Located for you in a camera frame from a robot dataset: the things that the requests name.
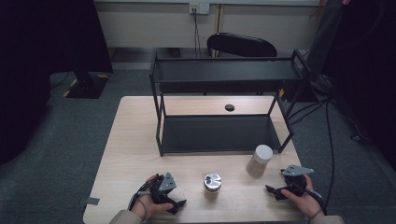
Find right hand-held gripper cable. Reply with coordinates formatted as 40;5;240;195
306;189;329;217

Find wooden strip on wall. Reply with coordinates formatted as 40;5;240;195
211;4;224;59

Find black stand base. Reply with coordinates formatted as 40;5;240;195
63;71;110;100

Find person's left hand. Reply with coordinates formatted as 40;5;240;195
131;174;175;221

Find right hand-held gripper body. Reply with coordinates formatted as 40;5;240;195
281;164;315;198

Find glass jar with silver lid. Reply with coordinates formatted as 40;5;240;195
203;172;222;201

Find black cables from wall socket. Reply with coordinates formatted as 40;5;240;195
192;8;203;59

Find white wall socket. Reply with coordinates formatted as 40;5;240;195
189;2;210;16

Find jar with white lid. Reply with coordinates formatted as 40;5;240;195
246;144;274;179

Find dark curtain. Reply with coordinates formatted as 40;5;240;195
0;0;114;166
321;0;396;171

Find hand-held gripper cable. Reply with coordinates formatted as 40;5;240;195
127;179;154;213
306;189;329;217

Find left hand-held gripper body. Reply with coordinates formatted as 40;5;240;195
149;172;177;206

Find grey tape strip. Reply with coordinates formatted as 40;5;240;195
78;196;101;206

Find person's right hand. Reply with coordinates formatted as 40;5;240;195
281;174;325;219

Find black floor cable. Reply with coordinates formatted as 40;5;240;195
288;96;336;208

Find left hand-held gripper cable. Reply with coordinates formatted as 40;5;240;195
127;179;154;213

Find black chair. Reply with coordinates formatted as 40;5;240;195
206;32;278;58

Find black metal two-tier rack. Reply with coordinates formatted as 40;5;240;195
148;49;312;158

